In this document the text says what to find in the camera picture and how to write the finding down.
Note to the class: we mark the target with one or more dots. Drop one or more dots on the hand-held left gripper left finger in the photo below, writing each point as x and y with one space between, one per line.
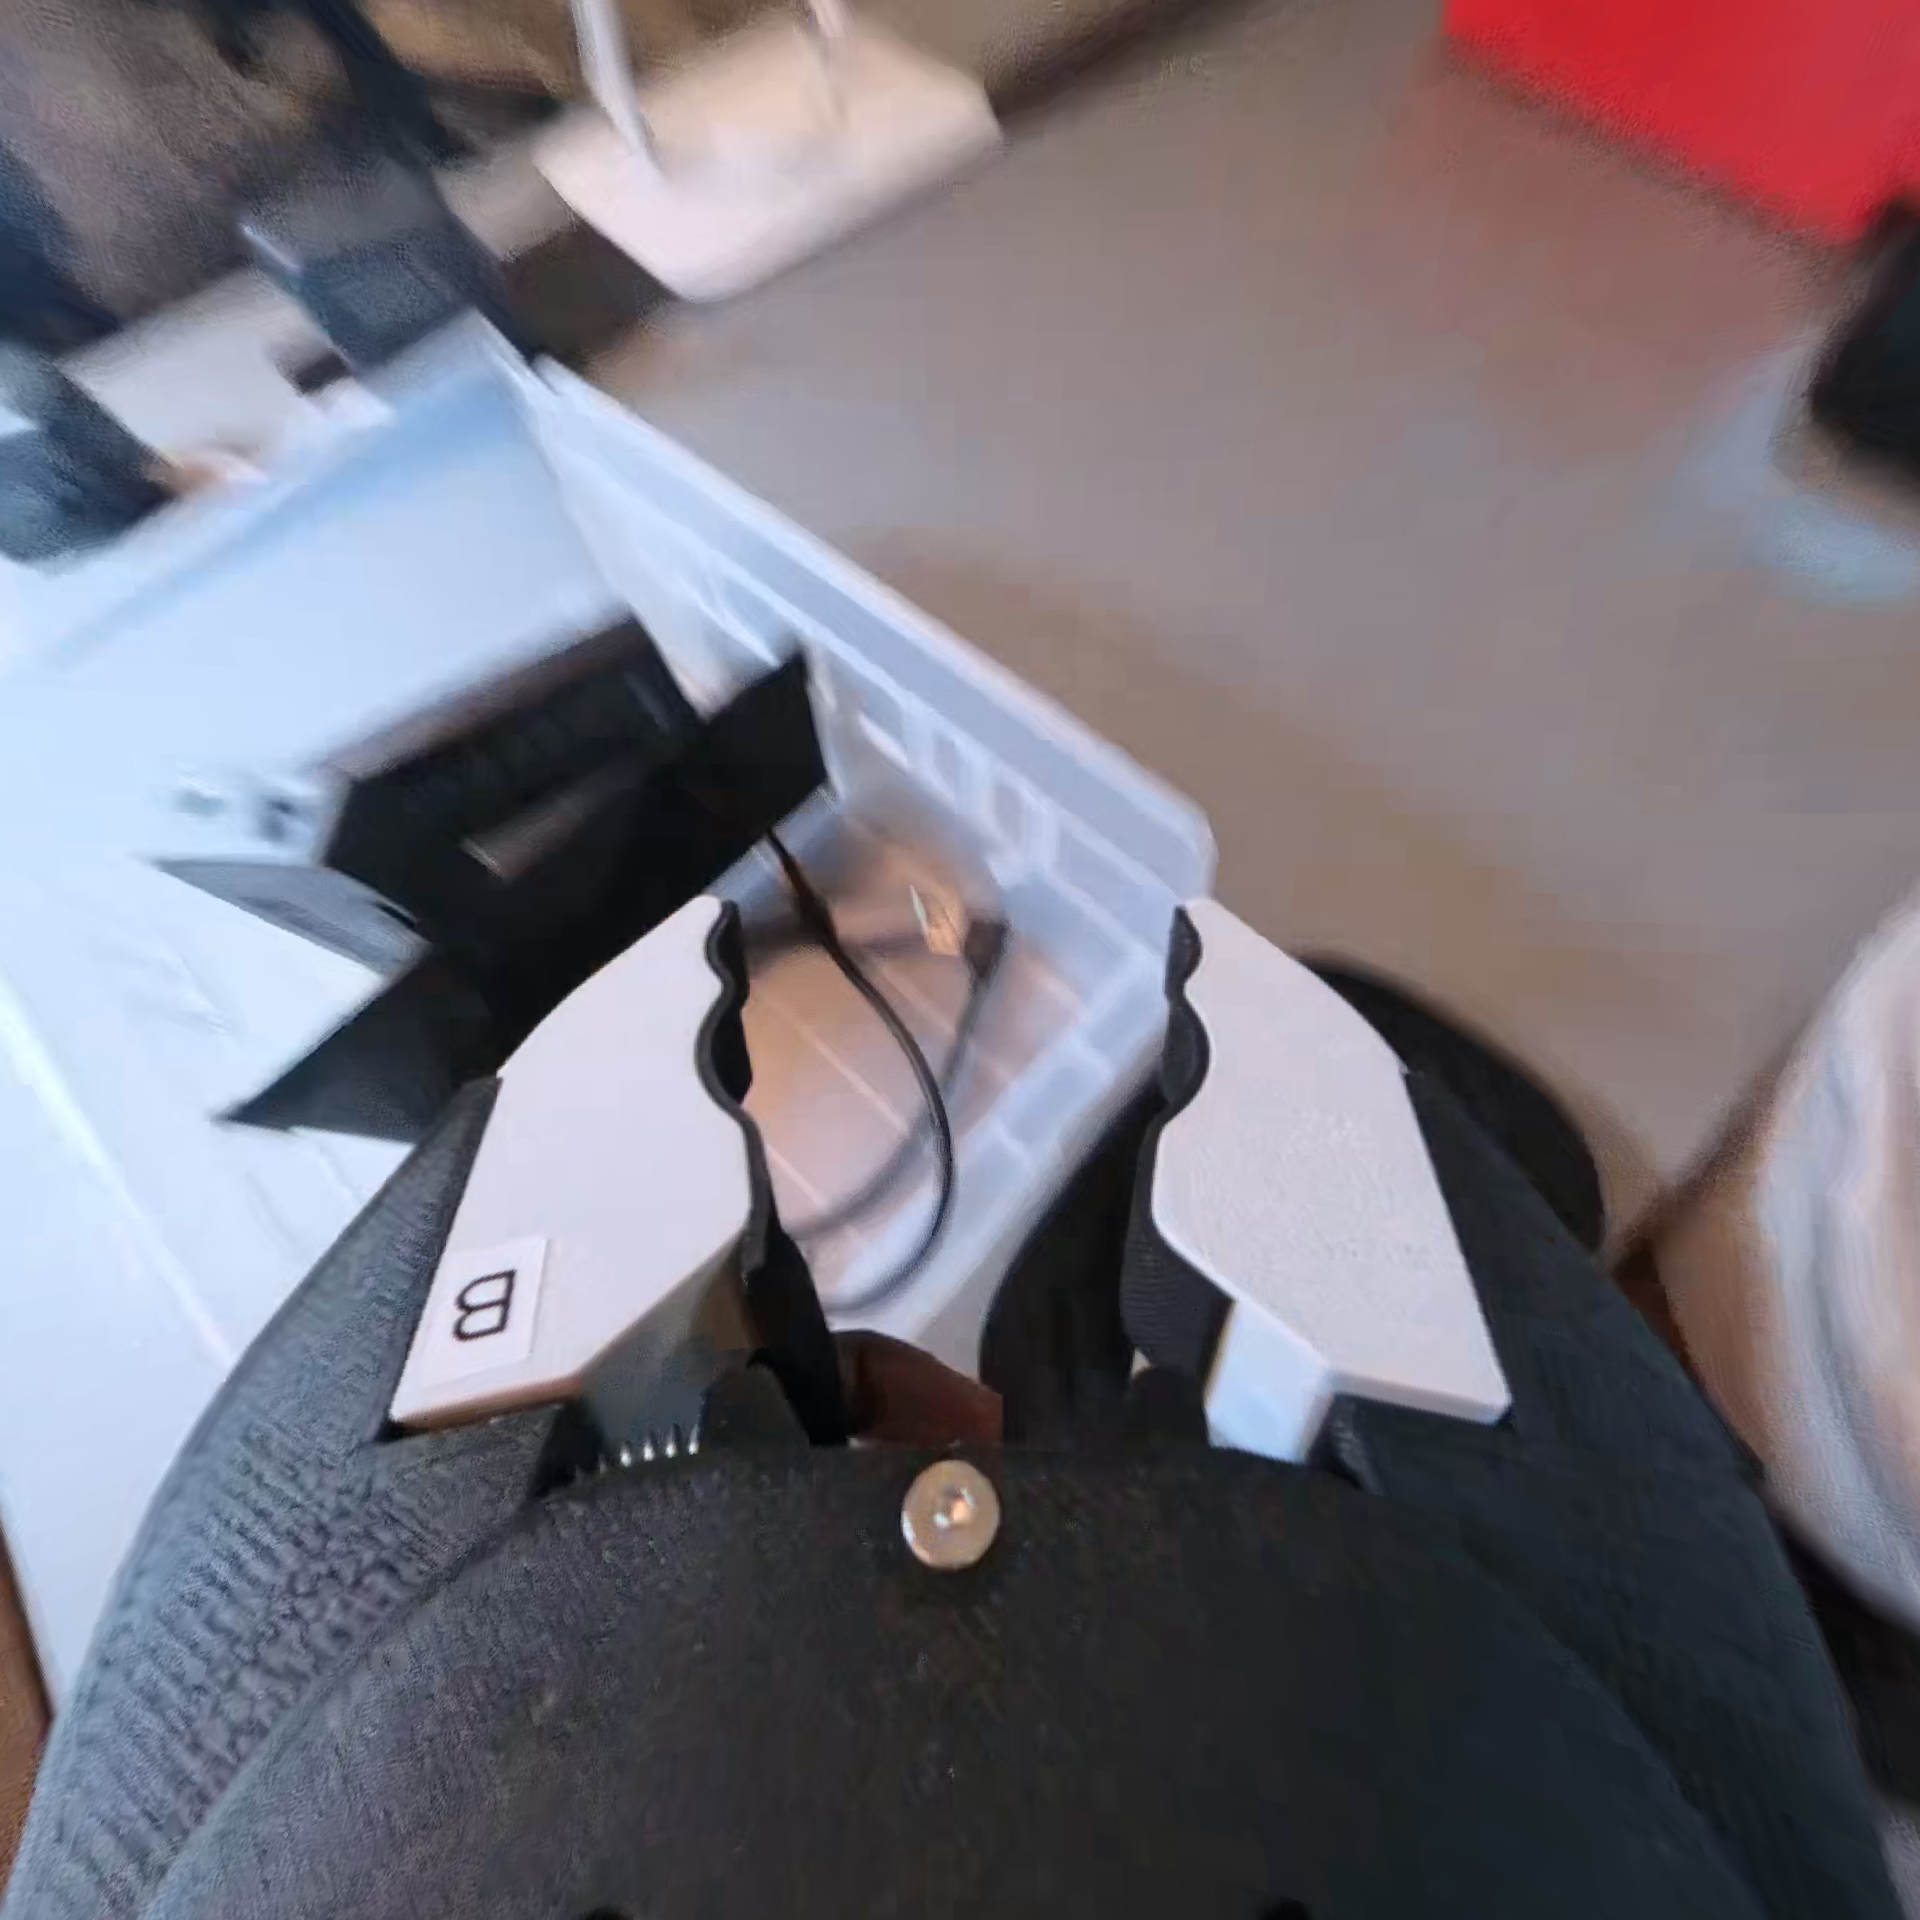
602 1140

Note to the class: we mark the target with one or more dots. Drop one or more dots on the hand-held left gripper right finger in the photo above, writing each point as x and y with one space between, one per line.
1304 1197

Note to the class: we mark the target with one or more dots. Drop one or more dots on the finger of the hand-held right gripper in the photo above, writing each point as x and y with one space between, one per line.
1785 493

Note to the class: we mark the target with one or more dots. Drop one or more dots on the black usb hub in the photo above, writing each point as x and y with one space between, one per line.
524 840

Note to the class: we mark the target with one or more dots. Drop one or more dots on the clear plastic bin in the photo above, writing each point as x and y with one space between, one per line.
932 749

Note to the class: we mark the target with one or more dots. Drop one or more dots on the person's left hand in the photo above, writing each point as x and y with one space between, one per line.
922 1388

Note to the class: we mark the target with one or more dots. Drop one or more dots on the red box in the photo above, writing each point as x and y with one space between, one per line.
1724 105

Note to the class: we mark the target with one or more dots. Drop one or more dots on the white poster stand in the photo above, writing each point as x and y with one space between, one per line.
777 165

